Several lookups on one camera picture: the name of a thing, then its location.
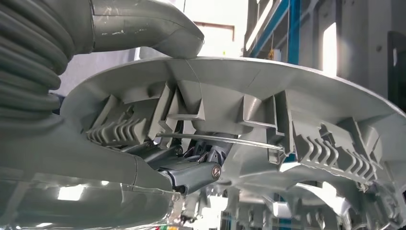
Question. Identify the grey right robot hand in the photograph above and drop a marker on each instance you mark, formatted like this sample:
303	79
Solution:
63	165

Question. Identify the blue steel beam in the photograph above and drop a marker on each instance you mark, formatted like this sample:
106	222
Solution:
294	28

